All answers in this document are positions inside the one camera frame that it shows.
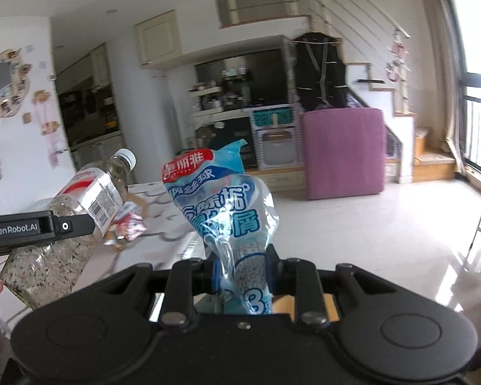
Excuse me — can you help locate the black hanging jacket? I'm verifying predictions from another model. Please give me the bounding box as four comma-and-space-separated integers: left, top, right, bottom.
293, 31, 348, 111

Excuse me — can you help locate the blue white plastic bag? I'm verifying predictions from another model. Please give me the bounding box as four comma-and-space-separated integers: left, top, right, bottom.
161, 139, 279, 315

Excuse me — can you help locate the wooden round trash bin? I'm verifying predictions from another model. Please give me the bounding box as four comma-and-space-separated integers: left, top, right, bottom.
272, 294, 341, 322

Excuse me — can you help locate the white toy oven cabinet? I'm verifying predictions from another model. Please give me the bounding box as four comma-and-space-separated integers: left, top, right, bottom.
249, 103, 302, 169

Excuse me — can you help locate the low wooden tv cabinet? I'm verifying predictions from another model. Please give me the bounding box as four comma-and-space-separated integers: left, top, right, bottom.
247, 166, 306, 193

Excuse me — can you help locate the pink folded mattress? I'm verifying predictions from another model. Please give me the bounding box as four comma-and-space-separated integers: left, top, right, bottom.
300, 108, 387, 200

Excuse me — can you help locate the black balcony railing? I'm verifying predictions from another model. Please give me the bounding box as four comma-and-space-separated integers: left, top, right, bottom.
462, 83, 481, 185

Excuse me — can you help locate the red snack wrapper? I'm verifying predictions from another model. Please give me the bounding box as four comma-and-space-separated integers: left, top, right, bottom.
111, 202, 148, 243

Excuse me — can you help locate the clear plastic bottle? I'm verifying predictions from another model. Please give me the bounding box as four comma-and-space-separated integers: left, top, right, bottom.
1, 149, 136, 309

